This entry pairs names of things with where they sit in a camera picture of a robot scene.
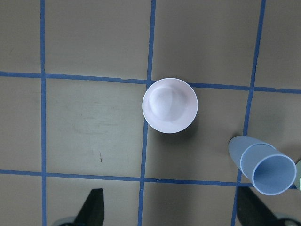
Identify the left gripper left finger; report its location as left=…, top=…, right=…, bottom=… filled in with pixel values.
left=74, top=188, right=104, bottom=226

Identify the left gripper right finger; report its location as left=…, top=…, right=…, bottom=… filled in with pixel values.
left=237, top=186, right=282, bottom=226

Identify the blue cup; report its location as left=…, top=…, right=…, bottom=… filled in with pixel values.
left=240, top=143, right=297, bottom=195
left=228, top=136, right=274, bottom=168

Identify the mint green bowl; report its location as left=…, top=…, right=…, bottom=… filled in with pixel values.
left=294, top=160, right=301, bottom=191

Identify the pink bowl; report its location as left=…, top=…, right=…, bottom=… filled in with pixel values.
left=142, top=78, right=198, bottom=134

